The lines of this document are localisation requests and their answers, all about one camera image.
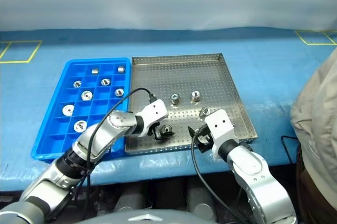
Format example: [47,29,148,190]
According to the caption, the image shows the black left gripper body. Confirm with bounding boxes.
[147,121,162,140]

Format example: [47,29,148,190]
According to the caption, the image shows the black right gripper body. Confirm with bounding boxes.
[196,126,214,149]

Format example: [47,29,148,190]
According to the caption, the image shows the perforated steel tray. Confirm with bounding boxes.
[124,53,258,156]

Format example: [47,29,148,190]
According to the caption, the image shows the blue plastic compartment tray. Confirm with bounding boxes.
[31,57,132,164]

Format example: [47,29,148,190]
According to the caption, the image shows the dark rounded shape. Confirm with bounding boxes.
[114,181,148,212]
[184,181,220,215]

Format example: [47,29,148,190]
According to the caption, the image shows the grey robot torso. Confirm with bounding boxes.
[81,209,220,224]

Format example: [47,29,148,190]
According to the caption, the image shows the person in beige jacket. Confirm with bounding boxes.
[290,48,337,224]

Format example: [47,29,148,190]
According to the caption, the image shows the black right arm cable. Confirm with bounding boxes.
[190,134,254,224]

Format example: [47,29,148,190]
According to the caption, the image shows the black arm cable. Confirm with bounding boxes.
[190,134,254,224]
[83,87,158,210]

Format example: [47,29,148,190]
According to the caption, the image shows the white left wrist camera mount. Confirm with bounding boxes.
[135,98,169,138]

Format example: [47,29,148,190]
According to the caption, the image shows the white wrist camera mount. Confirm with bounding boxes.
[204,108,237,157]
[135,98,169,138]

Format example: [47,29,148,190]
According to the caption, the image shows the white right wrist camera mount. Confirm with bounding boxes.
[204,108,237,157]

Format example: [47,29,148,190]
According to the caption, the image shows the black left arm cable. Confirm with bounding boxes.
[83,87,158,210]

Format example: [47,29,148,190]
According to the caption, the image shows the thin black loose cable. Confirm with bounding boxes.
[280,135,302,168]

